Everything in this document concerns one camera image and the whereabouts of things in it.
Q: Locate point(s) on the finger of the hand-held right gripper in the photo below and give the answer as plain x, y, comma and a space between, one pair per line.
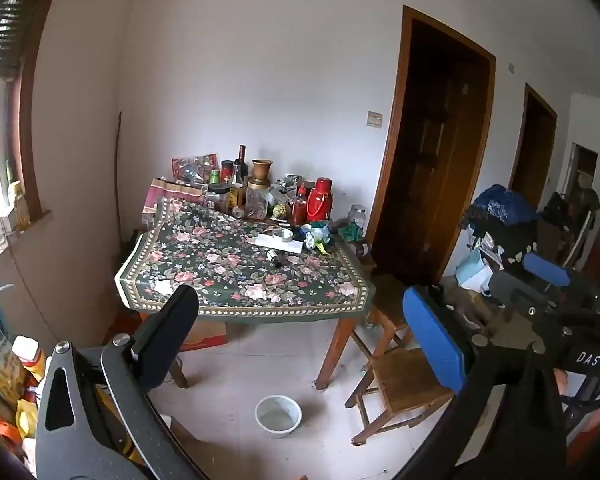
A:
545, 267
515, 290

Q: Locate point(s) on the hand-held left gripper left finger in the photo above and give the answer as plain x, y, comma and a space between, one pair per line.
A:
167, 335

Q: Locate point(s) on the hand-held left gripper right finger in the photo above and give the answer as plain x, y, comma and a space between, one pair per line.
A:
432, 340

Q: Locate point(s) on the white bowl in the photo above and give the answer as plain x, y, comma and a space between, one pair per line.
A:
266, 427

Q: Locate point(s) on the white board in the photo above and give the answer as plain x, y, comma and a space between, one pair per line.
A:
287, 248

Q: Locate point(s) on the pile of clothes and bags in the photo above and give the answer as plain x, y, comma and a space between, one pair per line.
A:
510, 240

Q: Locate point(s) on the white blue paper bag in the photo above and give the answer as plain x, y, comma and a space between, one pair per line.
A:
472, 270

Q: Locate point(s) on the low wooden stool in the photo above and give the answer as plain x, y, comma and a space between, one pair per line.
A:
405, 380

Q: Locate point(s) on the tall wooden stool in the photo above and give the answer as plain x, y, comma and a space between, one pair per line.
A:
387, 302

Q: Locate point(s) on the blue patterned cloth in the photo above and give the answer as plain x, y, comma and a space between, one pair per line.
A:
505, 202

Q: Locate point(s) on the green hanging garment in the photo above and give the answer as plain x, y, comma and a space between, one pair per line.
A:
586, 202

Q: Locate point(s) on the wooden table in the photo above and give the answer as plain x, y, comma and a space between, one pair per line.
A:
335, 350

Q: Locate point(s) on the brown wooden door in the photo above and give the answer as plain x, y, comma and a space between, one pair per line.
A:
532, 155
430, 160

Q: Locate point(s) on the metal can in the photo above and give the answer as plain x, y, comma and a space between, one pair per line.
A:
361, 248

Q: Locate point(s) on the small black item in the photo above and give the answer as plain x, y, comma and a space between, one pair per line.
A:
276, 261

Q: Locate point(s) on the green cloth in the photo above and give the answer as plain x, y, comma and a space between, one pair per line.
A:
350, 232

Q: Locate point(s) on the yellow bottle white cap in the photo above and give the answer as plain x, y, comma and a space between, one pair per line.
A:
32, 360

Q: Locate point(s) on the maroon printed bag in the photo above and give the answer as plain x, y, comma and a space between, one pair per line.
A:
172, 194

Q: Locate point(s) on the yellow-green wrapper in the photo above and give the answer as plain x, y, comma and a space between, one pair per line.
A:
323, 249

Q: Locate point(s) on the empty glass jar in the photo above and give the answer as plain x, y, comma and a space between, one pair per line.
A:
357, 216

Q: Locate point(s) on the crumpled pale wrapper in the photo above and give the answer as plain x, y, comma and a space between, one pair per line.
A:
316, 234

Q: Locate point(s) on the clear jar of nuts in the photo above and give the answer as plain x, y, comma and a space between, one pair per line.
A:
256, 202

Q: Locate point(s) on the clear bottle yellow label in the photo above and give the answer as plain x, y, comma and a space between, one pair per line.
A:
237, 190

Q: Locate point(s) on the yellow bag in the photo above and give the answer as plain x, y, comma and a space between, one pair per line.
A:
26, 415

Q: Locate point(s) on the green capped bottle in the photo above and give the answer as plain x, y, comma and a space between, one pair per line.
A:
214, 177

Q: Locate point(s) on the yellow-green knobbly ball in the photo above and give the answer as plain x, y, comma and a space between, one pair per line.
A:
280, 210

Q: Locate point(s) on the printed snack bag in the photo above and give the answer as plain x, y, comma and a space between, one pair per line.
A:
192, 167

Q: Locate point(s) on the red canister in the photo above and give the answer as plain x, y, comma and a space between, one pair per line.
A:
227, 171

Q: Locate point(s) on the red thermos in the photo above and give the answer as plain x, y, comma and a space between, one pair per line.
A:
321, 202

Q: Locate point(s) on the red sauce bottle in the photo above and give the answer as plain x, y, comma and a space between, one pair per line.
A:
299, 210

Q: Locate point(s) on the dark wine bottle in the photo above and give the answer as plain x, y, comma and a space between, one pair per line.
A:
241, 165

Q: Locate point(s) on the brown vase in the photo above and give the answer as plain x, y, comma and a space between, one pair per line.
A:
261, 170

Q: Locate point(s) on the crumpled silver foil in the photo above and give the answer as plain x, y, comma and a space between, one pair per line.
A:
287, 185

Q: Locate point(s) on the yellow oil bottle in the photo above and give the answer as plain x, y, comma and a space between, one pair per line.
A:
20, 210

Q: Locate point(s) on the brown window blind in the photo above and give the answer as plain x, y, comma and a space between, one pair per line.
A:
2, 35

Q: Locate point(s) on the beige light switch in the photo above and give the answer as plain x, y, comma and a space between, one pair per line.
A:
374, 119

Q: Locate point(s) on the brown window frame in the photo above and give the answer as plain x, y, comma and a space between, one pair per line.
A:
27, 135

